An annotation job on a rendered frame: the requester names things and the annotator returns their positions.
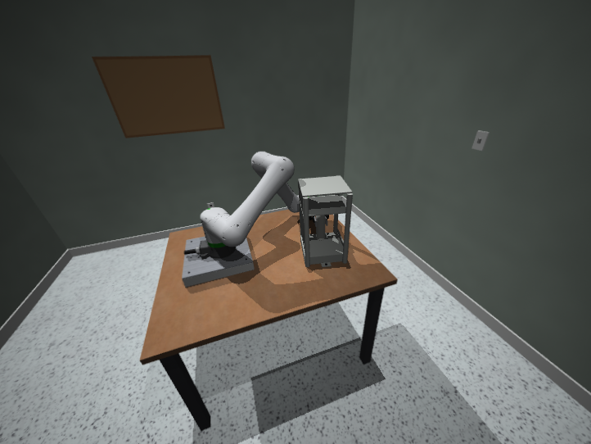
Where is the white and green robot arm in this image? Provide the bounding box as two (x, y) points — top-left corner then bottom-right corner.
(184, 152), (300, 259)

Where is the grey bottle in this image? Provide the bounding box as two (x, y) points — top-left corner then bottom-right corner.
(316, 215), (326, 241)

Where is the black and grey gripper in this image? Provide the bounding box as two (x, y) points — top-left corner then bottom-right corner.
(309, 215), (329, 227)

